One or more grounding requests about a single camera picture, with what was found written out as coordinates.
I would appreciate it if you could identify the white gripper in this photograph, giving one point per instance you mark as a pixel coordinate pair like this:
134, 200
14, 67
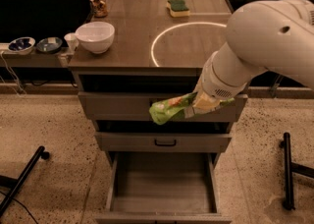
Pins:
218, 85

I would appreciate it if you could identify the green rice chip bag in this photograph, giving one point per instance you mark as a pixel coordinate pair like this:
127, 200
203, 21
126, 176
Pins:
178, 108

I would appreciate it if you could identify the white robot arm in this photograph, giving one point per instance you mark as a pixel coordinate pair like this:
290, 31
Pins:
261, 36

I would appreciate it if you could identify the grey drawer cabinet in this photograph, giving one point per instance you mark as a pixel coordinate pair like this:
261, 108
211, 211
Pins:
153, 52

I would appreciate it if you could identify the grey middle drawer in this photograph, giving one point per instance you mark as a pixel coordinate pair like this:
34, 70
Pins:
139, 142

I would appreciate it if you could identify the grey drawer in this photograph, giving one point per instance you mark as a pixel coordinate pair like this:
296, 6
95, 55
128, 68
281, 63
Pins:
139, 142
128, 106
162, 188

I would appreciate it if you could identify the grey bottom drawer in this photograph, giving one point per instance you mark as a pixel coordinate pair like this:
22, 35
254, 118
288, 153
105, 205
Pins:
162, 188

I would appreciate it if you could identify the grey top drawer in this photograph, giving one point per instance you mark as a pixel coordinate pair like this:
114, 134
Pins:
128, 106

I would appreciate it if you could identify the green yellow sponge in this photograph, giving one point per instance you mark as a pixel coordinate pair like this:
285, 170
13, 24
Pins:
177, 8

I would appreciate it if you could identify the black right stand leg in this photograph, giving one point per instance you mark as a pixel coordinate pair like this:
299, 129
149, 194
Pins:
290, 168

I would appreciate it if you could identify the black stand leg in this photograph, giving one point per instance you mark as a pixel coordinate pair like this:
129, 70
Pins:
290, 168
14, 184

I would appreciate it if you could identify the small white cup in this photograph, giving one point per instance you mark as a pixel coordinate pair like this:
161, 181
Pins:
72, 41

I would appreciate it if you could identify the dark blue grey bowl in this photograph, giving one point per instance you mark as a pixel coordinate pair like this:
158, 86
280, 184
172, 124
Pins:
49, 45

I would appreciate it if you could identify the blue white bowl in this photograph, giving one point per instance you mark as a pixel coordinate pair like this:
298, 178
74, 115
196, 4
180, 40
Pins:
22, 45

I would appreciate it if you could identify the grey side shelf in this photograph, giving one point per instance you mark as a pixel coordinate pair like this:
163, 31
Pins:
35, 59

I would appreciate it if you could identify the black left stand leg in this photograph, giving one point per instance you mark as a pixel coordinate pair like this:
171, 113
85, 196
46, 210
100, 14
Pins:
14, 184

